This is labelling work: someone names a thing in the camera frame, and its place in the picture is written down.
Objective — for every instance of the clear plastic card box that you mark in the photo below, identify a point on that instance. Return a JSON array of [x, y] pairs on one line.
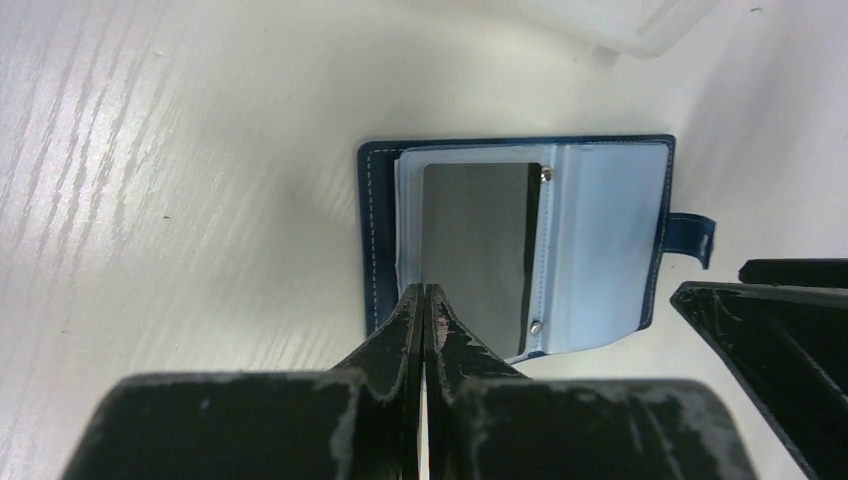
[[638, 28]]

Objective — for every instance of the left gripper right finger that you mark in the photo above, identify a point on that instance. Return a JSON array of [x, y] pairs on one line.
[[489, 421]]

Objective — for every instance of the plain black credit card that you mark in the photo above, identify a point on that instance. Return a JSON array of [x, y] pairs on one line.
[[478, 243]]

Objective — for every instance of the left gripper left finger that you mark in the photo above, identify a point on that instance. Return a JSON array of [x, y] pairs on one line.
[[357, 420]]

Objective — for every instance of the blue leather card holder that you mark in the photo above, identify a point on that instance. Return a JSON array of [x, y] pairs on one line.
[[604, 223]]

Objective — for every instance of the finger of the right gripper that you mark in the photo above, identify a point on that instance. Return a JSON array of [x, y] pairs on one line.
[[812, 273], [787, 347]]

